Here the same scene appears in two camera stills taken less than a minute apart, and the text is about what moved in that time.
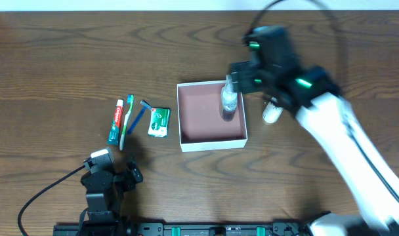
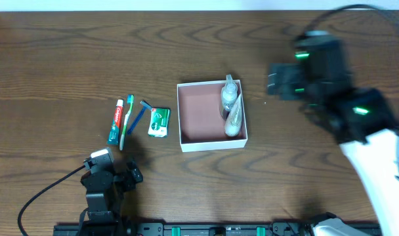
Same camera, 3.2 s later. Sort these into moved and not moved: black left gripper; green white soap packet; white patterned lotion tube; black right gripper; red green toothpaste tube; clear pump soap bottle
Moved: white patterned lotion tube; black right gripper
Not moved: red green toothpaste tube; green white soap packet; clear pump soap bottle; black left gripper
